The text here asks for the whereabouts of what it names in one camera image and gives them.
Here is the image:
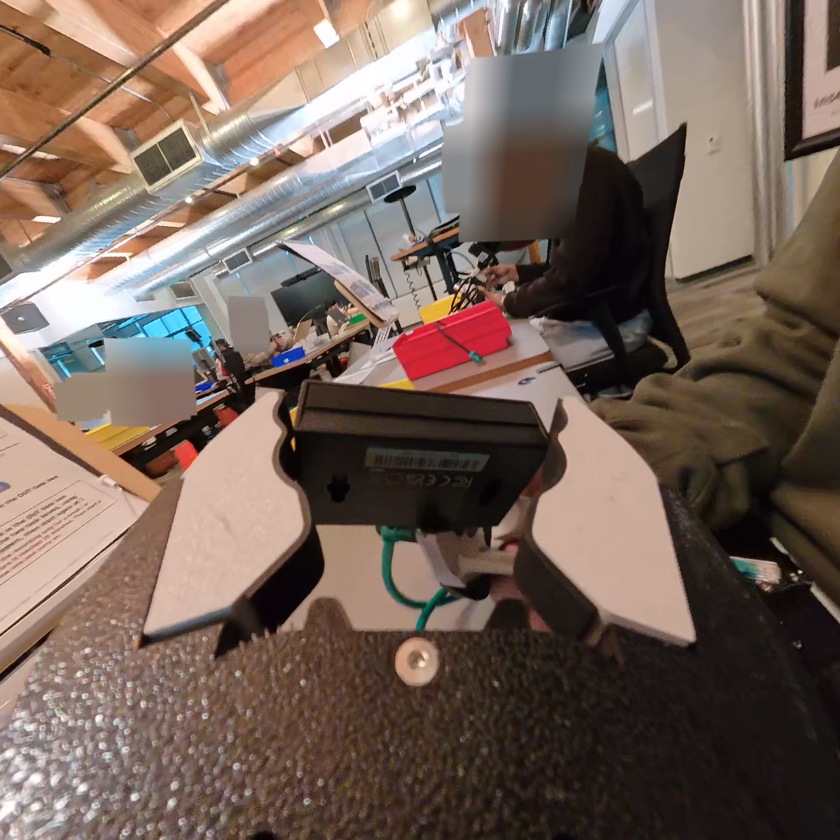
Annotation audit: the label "instruction sheet board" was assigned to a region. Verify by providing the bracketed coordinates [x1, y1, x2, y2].
[0, 403, 161, 637]
[277, 239, 401, 329]

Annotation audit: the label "black floor lamp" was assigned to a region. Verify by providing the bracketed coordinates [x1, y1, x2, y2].
[384, 185, 421, 247]

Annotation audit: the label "green ethernet cable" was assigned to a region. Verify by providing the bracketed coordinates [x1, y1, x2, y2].
[379, 524, 475, 632]

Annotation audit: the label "black cable with green plug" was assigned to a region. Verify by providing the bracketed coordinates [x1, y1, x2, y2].
[434, 320, 487, 366]

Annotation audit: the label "person's right hand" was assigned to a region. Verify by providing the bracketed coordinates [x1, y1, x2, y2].
[524, 467, 551, 522]

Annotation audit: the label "white air vent grille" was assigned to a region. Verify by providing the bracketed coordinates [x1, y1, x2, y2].
[130, 120, 206, 195]

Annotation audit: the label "wooden standing desk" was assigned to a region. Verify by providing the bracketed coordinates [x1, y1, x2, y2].
[392, 226, 462, 309]

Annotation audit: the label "white paper sheets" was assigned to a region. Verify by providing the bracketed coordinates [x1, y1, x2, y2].
[335, 327, 411, 387]

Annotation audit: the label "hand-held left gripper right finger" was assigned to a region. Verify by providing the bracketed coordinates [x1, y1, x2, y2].
[514, 395, 697, 648]

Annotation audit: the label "silver ventilation duct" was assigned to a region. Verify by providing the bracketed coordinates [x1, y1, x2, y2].
[98, 161, 447, 303]
[0, 108, 473, 277]

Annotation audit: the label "black network switch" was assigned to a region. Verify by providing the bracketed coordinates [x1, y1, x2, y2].
[292, 379, 551, 531]

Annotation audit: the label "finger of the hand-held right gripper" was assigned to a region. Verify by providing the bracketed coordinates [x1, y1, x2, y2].
[420, 528, 524, 595]

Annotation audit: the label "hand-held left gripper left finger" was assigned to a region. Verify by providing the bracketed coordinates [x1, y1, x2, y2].
[140, 388, 326, 647]

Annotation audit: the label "black office chair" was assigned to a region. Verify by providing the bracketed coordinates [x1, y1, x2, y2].
[577, 121, 691, 398]

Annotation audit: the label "black framed wall picture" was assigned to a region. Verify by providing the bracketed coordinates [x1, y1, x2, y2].
[784, 0, 840, 161]

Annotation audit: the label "black ceiling speaker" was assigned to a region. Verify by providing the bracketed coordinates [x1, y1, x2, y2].
[0, 303, 50, 336]

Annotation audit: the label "olive green jacket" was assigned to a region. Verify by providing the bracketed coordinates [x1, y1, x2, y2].
[748, 151, 840, 595]

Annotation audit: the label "red plastic bin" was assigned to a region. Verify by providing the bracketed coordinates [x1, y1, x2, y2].
[392, 301, 514, 382]

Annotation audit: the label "black wall monitor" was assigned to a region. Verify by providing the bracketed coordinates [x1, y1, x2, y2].
[271, 269, 355, 327]

